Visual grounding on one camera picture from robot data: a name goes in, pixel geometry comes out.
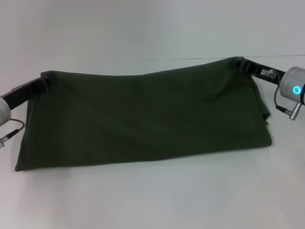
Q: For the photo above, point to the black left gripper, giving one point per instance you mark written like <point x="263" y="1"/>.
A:
<point x="23" y="91"/>

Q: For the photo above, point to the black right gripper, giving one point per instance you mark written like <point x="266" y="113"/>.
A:
<point x="264" y="70"/>

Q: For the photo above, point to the dark green FREE T-shirt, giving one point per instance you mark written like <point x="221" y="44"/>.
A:
<point x="143" y="114"/>

